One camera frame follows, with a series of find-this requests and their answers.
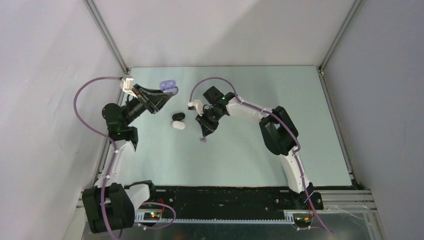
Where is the controller board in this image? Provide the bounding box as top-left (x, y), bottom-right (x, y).
top-left (293, 216), bottom-right (314, 228)
top-left (143, 212), bottom-right (161, 221)

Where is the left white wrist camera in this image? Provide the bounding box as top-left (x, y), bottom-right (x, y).
top-left (119, 74), bottom-right (137, 98)

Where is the purple earbud charging case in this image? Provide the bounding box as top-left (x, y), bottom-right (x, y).
top-left (159, 80), bottom-right (179, 95)

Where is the aluminium frame rail front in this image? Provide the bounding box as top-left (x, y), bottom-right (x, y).
top-left (76, 188), bottom-right (379, 226)

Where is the right controller board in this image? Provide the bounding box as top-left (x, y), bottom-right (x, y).
top-left (293, 216), bottom-right (314, 228)

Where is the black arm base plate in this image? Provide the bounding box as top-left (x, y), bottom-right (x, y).
top-left (147, 185), bottom-right (323, 210)

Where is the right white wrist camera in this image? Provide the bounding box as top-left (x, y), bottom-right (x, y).
top-left (187, 99), bottom-right (204, 116)

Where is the left controller board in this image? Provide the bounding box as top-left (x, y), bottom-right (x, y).
top-left (143, 212), bottom-right (161, 221)

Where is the black earbud charging case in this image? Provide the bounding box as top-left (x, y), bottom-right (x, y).
top-left (171, 112), bottom-right (186, 121)

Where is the white earbud charging case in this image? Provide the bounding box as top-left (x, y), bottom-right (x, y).
top-left (171, 120), bottom-right (186, 130)

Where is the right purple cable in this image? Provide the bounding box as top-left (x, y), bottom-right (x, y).
top-left (188, 77), bottom-right (335, 235)

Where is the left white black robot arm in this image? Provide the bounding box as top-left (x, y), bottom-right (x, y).
top-left (82, 80), bottom-right (179, 234)

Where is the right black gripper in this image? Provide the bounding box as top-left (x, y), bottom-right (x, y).
top-left (196, 107), bottom-right (225, 137)

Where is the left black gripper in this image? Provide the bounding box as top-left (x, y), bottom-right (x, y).
top-left (123, 84), bottom-right (173, 126)

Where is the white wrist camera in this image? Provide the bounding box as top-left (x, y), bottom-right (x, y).
top-left (187, 99), bottom-right (204, 116)
top-left (119, 74), bottom-right (137, 98)

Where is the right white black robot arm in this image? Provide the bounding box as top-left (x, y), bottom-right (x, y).
top-left (187, 86), bottom-right (311, 209)

